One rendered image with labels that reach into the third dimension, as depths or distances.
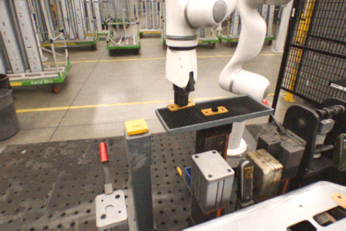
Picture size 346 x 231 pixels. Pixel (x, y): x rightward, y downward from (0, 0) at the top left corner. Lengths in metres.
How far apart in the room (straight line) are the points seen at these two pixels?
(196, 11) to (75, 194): 0.93
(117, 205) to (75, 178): 0.67
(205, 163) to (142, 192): 0.28
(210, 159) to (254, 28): 0.55
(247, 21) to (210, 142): 0.49
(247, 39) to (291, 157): 0.47
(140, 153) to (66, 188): 0.59
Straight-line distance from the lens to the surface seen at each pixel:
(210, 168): 0.56
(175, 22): 0.54
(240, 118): 0.69
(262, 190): 0.69
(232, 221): 0.62
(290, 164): 0.78
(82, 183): 1.17
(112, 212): 0.55
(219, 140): 0.74
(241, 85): 0.97
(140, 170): 0.70
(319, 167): 0.92
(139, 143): 0.63
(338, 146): 0.88
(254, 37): 0.93
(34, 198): 1.20
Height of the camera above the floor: 1.49
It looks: 25 degrees down
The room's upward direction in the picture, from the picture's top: straight up
